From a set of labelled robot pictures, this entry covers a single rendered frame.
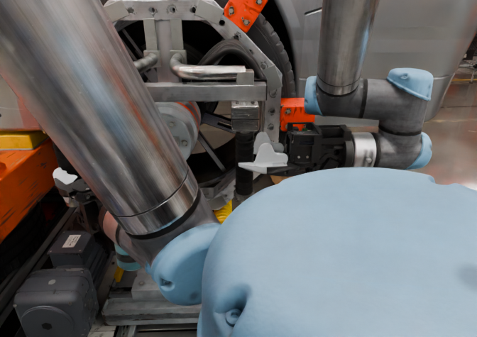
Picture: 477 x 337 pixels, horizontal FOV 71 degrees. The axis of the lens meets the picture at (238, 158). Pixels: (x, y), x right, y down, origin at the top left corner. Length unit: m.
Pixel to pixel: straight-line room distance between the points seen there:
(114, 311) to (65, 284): 0.28
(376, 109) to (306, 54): 0.44
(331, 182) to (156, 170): 0.14
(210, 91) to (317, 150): 0.22
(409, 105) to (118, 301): 1.12
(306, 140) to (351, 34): 0.21
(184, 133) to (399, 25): 0.72
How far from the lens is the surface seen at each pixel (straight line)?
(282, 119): 0.85
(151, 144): 0.24
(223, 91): 0.62
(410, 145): 0.69
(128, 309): 1.30
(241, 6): 0.79
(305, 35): 1.04
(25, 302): 1.12
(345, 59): 0.55
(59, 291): 1.08
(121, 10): 0.82
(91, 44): 0.22
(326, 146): 0.65
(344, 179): 0.16
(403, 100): 0.65
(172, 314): 1.29
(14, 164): 1.19
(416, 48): 1.16
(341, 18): 0.50
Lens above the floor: 1.12
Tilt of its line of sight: 25 degrees down
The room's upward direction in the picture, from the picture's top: straight up
